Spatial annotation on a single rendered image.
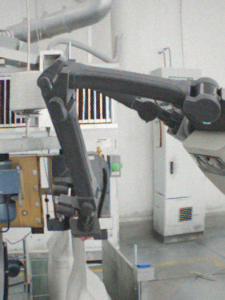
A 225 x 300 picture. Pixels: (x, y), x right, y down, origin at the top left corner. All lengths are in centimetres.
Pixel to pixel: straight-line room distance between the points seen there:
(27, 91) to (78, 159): 55
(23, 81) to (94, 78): 68
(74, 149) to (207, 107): 41
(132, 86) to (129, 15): 418
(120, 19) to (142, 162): 200
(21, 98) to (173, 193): 414
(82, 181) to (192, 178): 448
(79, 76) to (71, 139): 21
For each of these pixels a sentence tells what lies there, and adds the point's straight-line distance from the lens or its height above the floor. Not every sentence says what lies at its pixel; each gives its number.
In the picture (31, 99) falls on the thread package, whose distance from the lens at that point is 183.
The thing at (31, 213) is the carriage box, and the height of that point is 109.
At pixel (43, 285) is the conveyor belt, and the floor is 38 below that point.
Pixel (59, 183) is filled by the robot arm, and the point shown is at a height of 124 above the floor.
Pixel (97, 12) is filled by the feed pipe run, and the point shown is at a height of 255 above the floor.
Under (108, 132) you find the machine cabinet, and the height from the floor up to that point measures 138.
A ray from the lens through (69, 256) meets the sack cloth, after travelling 238.
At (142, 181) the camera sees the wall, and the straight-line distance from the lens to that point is 629.
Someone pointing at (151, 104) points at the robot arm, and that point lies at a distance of 172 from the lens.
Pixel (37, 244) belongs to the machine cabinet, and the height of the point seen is 27.
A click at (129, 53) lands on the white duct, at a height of 226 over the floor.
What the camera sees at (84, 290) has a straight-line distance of 176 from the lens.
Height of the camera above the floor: 145
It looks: 3 degrees down
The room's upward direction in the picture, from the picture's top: 1 degrees counter-clockwise
